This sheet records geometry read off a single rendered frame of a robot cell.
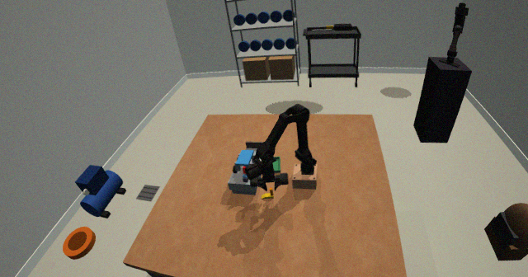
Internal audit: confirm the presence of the green tray floor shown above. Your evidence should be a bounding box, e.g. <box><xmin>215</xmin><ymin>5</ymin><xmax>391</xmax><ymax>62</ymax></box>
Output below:
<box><xmin>273</xmin><ymin>159</ymin><xmax>280</xmax><ymax>171</ymax></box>

